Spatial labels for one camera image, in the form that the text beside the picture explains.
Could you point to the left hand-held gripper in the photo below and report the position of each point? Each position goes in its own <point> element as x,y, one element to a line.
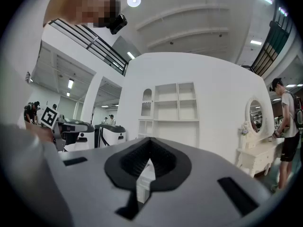
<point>49,117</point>

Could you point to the white flower bouquet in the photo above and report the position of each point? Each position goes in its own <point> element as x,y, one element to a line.
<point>245,128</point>

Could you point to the person's left forearm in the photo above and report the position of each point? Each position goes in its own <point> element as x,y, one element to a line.
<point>35,131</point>

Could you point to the white and black robot machine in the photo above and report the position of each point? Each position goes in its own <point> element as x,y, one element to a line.
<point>82,138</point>
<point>111,136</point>

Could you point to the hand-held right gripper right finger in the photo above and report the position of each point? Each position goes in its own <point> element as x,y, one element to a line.
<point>201,174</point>

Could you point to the white cabinet with shelves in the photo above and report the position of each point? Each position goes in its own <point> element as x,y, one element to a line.
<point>165,112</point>

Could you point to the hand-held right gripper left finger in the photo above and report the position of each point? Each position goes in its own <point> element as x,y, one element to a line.
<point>94,185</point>

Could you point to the round ceiling lamp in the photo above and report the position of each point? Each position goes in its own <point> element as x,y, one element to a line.
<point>134,1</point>

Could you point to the black head-mounted camera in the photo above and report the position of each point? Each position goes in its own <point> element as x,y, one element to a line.
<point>118,23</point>

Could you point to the black balcony railing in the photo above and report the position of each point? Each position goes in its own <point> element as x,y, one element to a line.
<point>91,43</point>
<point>278,40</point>

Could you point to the person's light clothing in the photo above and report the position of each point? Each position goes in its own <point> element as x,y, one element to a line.
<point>21,67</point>

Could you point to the person's head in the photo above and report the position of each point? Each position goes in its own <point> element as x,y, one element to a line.
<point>71,8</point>

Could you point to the white vanity table with mirror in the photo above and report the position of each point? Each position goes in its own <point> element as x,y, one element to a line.
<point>258,155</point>

